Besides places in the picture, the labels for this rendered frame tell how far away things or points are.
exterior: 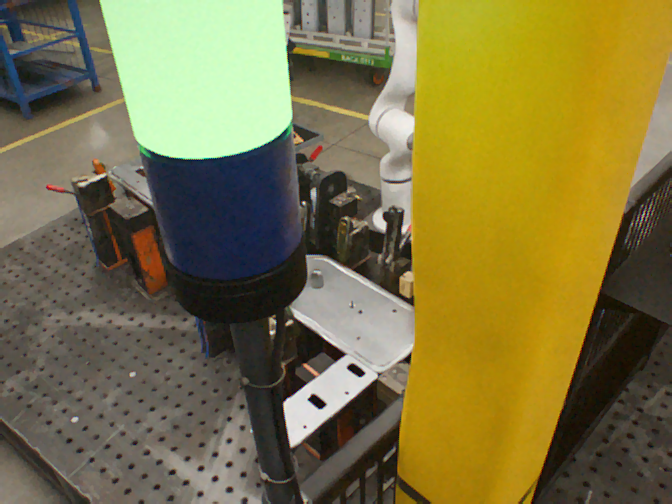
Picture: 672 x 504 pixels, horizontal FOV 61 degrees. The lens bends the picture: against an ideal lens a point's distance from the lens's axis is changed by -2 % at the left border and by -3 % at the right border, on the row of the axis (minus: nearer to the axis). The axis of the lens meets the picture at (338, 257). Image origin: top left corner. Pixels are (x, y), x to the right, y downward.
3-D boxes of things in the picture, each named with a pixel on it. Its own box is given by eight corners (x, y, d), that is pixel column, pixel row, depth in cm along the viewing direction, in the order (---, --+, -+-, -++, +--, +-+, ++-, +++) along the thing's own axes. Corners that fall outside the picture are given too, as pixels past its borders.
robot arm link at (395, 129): (403, 163, 206) (400, 100, 191) (432, 185, 193) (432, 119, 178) (373, 173, 202) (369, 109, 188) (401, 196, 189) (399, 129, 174)
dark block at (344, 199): (333, 310, 188) (327, 199, 163) (348, 299, 192) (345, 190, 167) (344, 317, 185) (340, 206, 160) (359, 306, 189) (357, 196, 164)
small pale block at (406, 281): (395, 375, 165) (399, 276, 143) (403, 368, 167) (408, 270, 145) (404, 381, 163) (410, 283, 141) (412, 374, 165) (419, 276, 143)
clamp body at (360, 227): (333, 324, 183) (328, 227, 161) (358, 306, 190) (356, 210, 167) (354, 338, 178) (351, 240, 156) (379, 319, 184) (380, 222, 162)
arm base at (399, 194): (394, 199, 222) (392, 156, 211) (435, 215, 211) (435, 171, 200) (362, 222, 212) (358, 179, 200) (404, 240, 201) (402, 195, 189)
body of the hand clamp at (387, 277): (377, 355, 172) (378, 261, 151) (392, 342, 176) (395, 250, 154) (392, 365, 169) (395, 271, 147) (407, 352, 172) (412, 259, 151)
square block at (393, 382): (374, 475, 140) (375, 377, 118) (395, 454, 145) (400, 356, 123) (399, 495, 136) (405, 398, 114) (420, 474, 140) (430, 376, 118)
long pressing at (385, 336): (96, 176, 207) (95, 172, 206) (150, 154, 220) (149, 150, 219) (380, 379, 127) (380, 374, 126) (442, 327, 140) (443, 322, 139)
